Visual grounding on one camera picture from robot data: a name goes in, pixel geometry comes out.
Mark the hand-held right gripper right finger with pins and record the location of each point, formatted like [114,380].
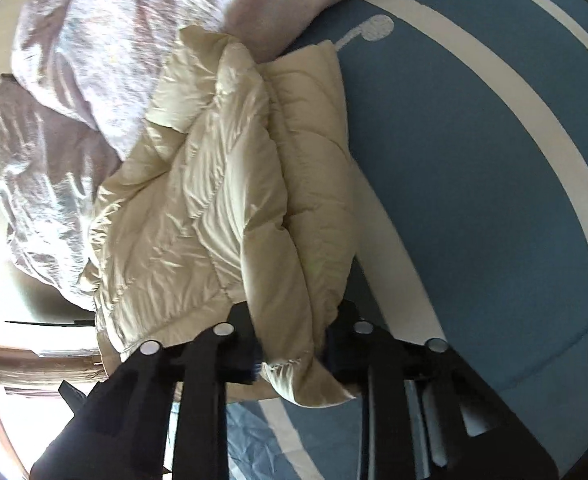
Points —
[345,355]

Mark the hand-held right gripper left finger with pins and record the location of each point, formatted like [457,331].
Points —
[239,350]

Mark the cream quilted down jacket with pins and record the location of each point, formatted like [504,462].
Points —
[214,185]

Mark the blue white striped bed sheet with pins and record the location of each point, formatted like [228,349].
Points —
[474,185]

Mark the lilac floral pillow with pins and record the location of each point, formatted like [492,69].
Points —
[124,25]
[39,185]

